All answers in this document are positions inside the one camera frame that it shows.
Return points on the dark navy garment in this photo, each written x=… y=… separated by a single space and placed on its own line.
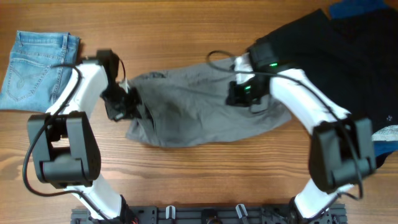
x=353 y=61

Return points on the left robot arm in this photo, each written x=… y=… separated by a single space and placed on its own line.
x=63 y=156

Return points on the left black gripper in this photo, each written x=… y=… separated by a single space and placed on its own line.
x=125 y=104

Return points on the grey shorts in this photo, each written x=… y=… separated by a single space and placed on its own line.
x=187 y=106

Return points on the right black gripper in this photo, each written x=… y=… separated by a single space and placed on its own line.
x=237 y=95

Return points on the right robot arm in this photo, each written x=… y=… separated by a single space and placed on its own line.
x=341 y=150

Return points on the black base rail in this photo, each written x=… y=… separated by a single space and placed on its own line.
x=271 y=213

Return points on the blue garment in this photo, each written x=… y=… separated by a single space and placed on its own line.
x=385 y=140

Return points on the folded blue denim jeans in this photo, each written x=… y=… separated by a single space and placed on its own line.
x=32 y=83

